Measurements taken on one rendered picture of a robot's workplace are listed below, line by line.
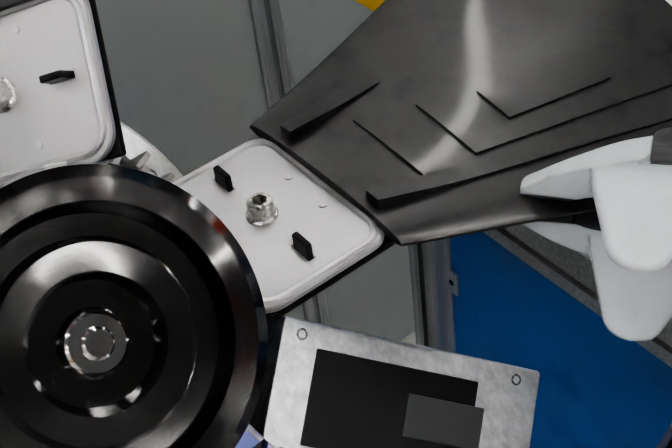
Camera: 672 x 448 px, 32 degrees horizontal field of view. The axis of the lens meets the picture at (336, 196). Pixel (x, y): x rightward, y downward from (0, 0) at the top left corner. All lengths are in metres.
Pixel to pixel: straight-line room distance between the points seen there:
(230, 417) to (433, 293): 0.79
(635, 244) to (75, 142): 0.21
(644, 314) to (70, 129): 0.23
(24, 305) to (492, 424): 0.31
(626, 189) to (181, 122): 0.98
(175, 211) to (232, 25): 0.99
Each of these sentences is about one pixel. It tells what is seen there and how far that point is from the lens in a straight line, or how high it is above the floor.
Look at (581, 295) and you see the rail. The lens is 0.97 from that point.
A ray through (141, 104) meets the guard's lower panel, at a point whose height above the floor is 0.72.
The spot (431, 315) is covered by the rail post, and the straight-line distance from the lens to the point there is 1.20.
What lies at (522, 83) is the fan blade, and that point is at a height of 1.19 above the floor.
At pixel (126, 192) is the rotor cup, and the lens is 0.39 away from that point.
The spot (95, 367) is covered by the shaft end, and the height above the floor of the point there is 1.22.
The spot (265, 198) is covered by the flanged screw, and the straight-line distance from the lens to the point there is 0.47.
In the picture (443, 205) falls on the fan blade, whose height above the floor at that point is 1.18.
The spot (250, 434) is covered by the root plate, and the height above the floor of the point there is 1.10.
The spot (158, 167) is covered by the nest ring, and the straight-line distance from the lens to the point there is 0.65.
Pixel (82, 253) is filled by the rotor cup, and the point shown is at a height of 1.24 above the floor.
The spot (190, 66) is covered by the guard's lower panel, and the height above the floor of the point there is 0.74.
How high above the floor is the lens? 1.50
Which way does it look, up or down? 42 degrees down
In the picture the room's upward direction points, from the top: 8 degrees counter-clockwise
